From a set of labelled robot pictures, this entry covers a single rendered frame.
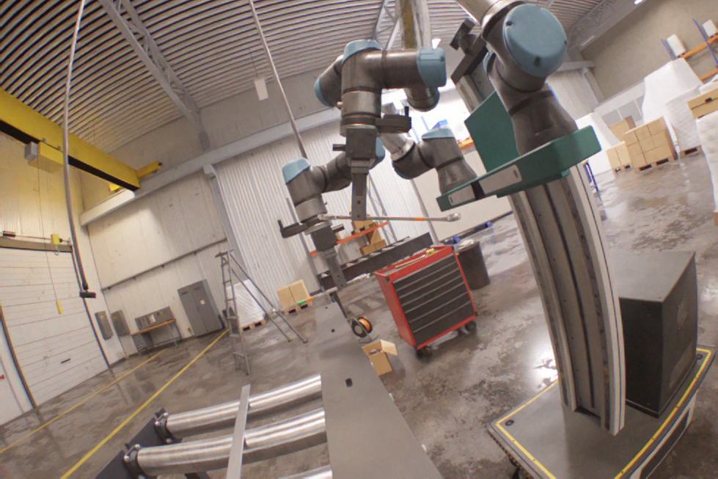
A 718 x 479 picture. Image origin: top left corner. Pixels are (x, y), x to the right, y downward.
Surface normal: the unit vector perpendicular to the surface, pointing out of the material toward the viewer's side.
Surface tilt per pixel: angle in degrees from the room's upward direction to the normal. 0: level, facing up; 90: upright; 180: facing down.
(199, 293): 90
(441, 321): 90
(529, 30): 98
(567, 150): 90
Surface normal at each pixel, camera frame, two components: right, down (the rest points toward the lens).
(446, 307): 0.16, -0.15
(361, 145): 0.01, 0.05
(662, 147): -0.90, 0.34
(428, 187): -0.24, 0.01
